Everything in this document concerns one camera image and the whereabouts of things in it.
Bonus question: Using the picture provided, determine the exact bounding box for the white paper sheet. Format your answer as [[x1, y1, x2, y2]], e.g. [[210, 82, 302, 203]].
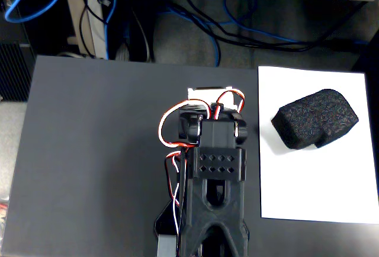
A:
[[257, 66, 379, 224]]

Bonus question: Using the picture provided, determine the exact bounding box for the grey base clamp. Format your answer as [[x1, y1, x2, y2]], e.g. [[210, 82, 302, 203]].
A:
[[156, 233, 177, 257]]

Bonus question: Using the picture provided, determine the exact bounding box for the black ribbed case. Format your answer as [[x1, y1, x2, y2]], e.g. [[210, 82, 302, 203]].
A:
[[0, 42, 33, 102]]

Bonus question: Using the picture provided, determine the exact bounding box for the red white servo cable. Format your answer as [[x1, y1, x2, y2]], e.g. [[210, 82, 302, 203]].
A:
[[158, 99, 208, 148], [211, 89, 246, 120], [165, 150, 189, 237]]

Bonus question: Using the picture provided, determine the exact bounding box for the black floor cable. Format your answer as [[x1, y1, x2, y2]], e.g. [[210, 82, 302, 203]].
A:
[[185, 0, 368, 52]]

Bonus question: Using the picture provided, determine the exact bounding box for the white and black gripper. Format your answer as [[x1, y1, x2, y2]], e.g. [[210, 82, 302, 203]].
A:
[[187, 86, 246, 108]]

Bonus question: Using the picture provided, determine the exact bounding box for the grey cable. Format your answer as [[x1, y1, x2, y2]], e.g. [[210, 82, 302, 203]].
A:
[[130, 7, 152, 62]]

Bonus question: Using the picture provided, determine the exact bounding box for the blue hanging cable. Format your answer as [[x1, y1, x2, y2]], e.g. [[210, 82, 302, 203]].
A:
[[103, 0, 118, 59]]

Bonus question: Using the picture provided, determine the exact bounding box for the black foam cube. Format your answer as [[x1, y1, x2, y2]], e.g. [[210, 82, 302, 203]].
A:
[[271, 88, 360, 150]]

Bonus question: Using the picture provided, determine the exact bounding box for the blue floor cable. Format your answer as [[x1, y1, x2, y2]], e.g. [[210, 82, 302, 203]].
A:
[[156, 0, 300, 68]]

